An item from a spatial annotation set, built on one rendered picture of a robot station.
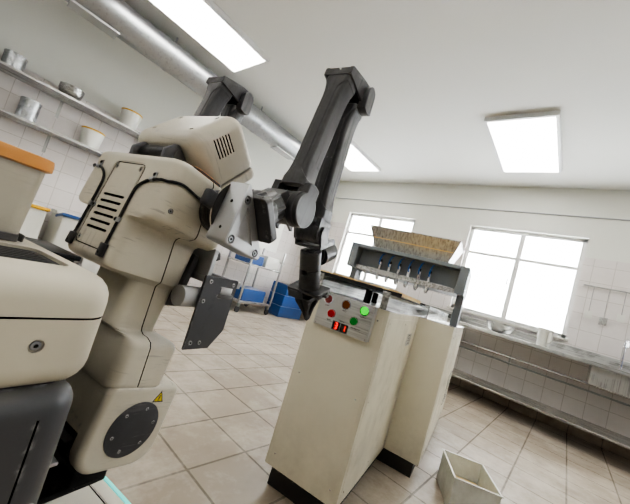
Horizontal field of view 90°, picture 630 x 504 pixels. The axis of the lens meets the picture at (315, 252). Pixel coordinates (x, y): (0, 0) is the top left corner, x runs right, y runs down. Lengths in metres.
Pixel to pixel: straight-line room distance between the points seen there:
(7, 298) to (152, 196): 0.29
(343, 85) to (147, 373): 0.75
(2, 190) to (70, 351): 0.22
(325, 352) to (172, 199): 0.95
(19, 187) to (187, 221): 0.23
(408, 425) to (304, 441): 0.75
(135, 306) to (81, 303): 0.29
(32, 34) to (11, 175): 4.49
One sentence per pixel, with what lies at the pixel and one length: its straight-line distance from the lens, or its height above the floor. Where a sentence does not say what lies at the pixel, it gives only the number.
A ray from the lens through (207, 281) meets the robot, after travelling 0.70.
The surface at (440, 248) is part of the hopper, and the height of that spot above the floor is 1.26.
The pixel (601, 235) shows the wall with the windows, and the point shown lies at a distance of 5.28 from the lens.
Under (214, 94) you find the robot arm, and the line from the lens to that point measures 1.10.
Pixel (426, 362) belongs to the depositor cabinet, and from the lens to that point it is 1.95.
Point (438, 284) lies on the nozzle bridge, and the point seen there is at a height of 1.05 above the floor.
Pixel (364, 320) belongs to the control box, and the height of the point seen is 0.78.
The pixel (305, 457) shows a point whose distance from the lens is 1.48.
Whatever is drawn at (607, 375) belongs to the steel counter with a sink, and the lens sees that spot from 4.45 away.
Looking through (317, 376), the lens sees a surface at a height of 0.50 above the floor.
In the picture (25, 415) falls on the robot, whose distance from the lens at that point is 0.46.
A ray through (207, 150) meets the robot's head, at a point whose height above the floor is 1.06.
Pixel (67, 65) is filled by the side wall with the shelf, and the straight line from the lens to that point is 4.99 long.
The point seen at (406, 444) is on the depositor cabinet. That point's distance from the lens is 2.06.
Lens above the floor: 0.88
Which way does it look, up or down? 4 degrees up
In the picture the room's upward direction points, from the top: 17 degrees clockwise
